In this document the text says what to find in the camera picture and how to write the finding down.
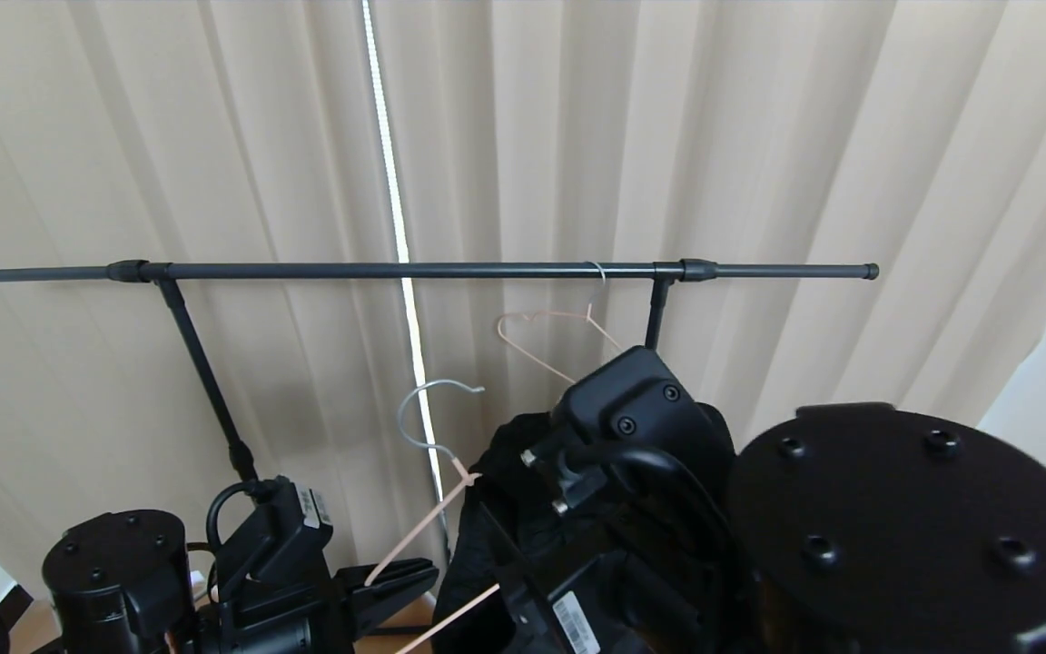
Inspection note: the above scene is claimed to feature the black garment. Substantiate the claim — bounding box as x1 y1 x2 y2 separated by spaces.
432 400 760 654

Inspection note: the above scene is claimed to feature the beige curtain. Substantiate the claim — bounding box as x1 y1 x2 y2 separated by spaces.
0 0 1046 600

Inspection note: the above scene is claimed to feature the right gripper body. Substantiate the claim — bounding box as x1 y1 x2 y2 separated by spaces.
478 504 669 654

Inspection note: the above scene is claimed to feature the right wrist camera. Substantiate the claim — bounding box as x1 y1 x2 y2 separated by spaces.
521 345 735 519

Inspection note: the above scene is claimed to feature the pink clothes hanger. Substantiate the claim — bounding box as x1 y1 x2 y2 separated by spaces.
496 262 626 387
362 379 503 654

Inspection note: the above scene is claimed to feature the black clothes rack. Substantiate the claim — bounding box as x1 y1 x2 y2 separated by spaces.
0 259 880 487

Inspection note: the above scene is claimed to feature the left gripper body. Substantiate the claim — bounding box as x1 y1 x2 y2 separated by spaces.
196 563 370 654

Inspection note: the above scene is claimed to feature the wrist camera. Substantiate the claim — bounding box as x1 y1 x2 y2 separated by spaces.
212 475 335 591
521 345 735 519

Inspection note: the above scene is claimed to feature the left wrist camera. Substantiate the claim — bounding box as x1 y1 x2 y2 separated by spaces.
212 475 335 591

